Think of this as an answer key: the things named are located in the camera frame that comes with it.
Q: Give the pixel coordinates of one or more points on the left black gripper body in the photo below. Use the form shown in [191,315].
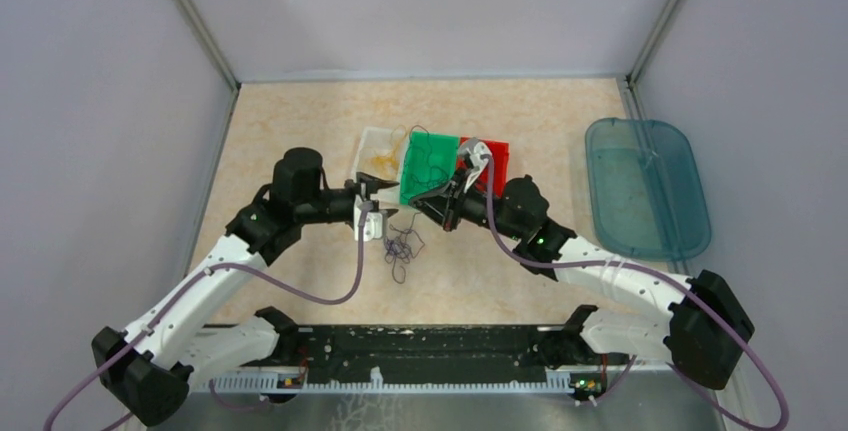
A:
[351,197]

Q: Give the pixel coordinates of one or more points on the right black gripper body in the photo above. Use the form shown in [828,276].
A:
[473,205]

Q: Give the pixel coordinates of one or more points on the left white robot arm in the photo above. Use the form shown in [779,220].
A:
[154,362]

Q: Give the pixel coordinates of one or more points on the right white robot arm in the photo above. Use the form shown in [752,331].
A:
[696,324]

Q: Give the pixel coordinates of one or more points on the white plastic bin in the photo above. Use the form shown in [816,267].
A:
[381,152]

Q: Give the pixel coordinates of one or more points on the green plastic bin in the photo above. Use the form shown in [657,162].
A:
[430,162]

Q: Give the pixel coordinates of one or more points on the red plastic bin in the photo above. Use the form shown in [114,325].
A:
[500,153]

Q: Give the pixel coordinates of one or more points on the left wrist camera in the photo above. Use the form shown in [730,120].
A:
[369,220]

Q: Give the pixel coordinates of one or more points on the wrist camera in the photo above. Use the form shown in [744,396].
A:
[477,156]
[369,220]

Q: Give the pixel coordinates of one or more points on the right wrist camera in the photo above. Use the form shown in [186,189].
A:
[477,156]

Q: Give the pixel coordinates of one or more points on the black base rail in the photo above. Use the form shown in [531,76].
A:
[429,354]

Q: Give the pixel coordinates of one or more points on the white cable duct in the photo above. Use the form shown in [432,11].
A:
[279,383]

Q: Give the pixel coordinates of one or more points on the aluminium frame post left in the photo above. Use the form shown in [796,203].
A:
[207,42]

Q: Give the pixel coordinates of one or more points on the aluminium frame post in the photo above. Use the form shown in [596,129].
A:
[661,27]
[207,42]

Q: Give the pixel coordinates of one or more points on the aluminium frame post right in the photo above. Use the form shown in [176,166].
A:
[661,27]

